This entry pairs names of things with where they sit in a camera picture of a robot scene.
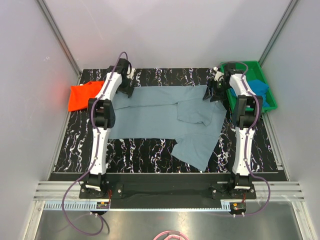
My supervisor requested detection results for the pink cable coil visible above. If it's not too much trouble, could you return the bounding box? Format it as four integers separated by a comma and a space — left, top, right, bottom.
152, 230, 188, 240

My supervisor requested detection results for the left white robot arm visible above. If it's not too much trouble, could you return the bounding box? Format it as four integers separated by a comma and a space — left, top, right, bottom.
84, 58, 219, 198

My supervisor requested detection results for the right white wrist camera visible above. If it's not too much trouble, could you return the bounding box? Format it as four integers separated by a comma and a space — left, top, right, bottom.
213, 66, 224, 82

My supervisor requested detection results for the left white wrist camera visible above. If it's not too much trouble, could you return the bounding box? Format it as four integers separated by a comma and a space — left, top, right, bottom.
126, 66, 136, 80

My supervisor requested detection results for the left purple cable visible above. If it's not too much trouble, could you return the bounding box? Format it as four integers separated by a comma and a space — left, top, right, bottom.
59, 51, 131, 238

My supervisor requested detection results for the aluminium frame rail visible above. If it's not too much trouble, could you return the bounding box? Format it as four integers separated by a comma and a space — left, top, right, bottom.
33, 181, 304, 202

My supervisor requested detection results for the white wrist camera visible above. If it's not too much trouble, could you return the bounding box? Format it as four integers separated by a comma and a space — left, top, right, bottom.
126, 66, 136, 80
213, 66, 224, 82

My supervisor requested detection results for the orange folded t shirt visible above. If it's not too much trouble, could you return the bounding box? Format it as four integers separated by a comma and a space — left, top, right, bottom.
68, 81, 105, 112

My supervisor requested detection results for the blue t shirt in bin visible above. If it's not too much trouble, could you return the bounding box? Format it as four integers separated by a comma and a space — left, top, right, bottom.
229, 79, 271, 109

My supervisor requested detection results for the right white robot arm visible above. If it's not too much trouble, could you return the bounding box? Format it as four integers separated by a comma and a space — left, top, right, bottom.
203, 61, 263, 199

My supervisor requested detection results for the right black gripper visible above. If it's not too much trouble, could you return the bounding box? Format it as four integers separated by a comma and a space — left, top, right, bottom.
202, 79, 231, 103

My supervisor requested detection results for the green plastic bin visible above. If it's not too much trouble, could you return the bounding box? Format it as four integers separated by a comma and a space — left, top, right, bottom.
219, 60, 278, 113

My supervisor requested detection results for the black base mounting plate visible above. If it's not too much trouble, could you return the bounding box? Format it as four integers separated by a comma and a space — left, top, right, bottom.
79, 173, 257, 210

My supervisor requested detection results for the grey-blue t shirt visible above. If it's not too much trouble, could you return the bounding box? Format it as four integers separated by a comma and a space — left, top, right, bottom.
109, 85, 227, 171

